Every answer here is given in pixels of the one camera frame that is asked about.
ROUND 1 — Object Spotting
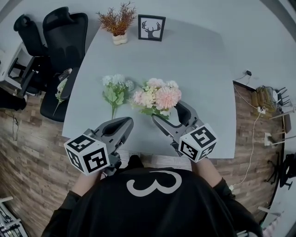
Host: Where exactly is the black chair base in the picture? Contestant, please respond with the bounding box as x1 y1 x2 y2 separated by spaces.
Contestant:
268 152 296 188

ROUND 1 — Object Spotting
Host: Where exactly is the tan bundle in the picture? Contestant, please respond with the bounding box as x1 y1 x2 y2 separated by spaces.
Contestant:
251 86 277 116

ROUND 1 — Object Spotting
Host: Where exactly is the person's black printed shirt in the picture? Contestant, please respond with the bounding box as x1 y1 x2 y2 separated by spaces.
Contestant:
43 155 263 237

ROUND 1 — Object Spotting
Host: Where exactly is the black mesh office chair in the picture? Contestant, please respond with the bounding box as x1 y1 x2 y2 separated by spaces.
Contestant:
12 14 50 98
39 6 89 123

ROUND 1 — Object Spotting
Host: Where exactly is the white flower bouquet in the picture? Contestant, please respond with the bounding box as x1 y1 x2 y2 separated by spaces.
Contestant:
101 74 135 120

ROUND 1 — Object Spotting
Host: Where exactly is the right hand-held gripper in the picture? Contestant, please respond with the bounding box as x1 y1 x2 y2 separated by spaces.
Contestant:
151 100 218 163

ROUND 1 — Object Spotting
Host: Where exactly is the white block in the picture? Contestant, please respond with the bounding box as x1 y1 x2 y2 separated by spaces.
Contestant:
263 131 275 146

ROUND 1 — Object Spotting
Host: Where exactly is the orange plant in cream pot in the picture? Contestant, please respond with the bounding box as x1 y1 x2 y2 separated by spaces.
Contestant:
96 1 137 46

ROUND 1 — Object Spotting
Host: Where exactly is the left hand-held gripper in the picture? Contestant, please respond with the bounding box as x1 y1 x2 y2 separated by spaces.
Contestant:
64 117 135 176

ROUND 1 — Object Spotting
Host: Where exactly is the clear bottle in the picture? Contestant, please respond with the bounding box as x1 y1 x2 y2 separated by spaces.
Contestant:
57 68 73 81

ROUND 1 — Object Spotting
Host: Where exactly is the person's right forearm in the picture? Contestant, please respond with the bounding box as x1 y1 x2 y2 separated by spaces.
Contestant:
191 157 224 187

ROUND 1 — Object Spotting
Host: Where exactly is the person's left forearm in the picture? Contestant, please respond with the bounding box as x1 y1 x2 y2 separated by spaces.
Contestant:
73 171 104 197

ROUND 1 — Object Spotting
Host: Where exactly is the black framed deer picture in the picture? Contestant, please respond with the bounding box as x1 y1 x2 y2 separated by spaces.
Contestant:
138 14 167 42

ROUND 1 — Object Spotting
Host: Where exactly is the white side desk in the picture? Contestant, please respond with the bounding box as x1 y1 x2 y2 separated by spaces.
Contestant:
0 41 35 86

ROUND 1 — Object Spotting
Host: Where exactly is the pink flower bouquet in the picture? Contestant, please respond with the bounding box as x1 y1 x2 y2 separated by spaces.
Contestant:
131 78 183 120

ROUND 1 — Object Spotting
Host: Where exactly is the white rack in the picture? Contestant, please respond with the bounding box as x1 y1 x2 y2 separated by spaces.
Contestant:
0 196 28 237

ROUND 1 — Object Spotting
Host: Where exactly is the white router with black antennas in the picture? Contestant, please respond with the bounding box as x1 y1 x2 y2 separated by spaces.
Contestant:
270 87 291 107

